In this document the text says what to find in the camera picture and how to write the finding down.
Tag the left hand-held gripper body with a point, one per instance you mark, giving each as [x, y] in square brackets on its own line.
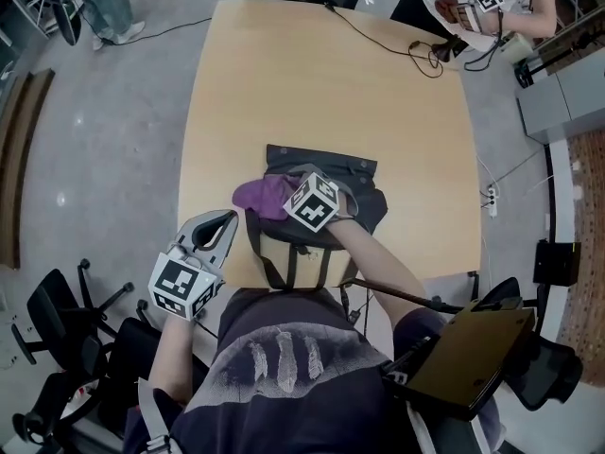
[177, 282]

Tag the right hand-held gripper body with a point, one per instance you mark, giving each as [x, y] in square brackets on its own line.
[309, 204]

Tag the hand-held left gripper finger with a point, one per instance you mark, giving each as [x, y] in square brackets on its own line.
[224, 252]
[186, 234]

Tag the black backpack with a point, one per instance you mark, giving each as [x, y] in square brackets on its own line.
[321, 168]

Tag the purple cloth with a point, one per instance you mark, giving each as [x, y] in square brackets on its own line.
[264, 197]

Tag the person's right forearm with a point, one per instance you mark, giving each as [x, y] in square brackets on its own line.
[378, 263]

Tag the person's left forearm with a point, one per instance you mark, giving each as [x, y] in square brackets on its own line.
[172, 357]

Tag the person's dark printed t-shirt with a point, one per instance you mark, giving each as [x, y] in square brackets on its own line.
[293, 386]

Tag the wooden bench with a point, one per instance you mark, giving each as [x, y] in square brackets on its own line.
[23, 159]

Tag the white power strip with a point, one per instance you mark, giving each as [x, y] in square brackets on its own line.
[491, 201]

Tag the white shade table lamp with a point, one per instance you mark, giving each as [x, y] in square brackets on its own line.
[446, 50]

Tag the black shoulder-mounted box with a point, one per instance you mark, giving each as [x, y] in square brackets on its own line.
[463, 357]

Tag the black oval board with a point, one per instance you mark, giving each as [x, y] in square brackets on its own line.
[66, 17]

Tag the black floor box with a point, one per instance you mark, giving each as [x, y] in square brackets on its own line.
[558, 263]

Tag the white cabinet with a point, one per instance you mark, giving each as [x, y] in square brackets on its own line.
[562, 97]

